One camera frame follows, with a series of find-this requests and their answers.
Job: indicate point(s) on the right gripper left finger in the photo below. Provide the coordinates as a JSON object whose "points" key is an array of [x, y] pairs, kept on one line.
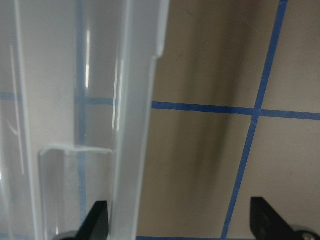
{"points": [[96, 224]]}

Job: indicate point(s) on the clear plastic box lid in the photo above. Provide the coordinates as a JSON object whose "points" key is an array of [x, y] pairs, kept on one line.
{"points": [[76, 86]]}

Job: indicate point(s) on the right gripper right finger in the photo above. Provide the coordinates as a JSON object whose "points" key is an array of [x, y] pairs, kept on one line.
{"points": [[266, 223]]}

